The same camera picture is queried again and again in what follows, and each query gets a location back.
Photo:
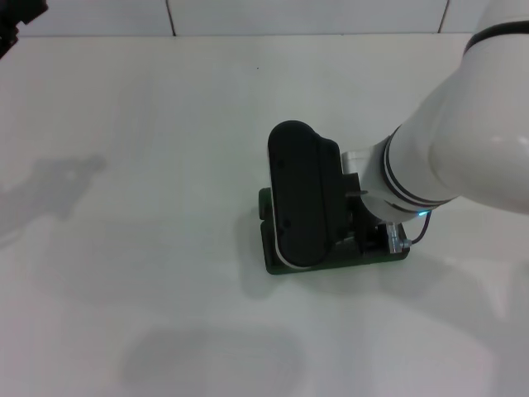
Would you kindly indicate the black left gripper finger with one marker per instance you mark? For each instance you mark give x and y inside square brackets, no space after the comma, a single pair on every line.
[16,16]

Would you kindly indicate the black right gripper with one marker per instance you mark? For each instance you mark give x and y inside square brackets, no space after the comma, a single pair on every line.
[368,235]

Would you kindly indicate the green glasses case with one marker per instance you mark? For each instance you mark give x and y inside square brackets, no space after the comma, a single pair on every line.
[268,264]

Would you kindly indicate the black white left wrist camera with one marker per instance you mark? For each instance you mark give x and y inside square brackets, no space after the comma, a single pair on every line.
[306,194]

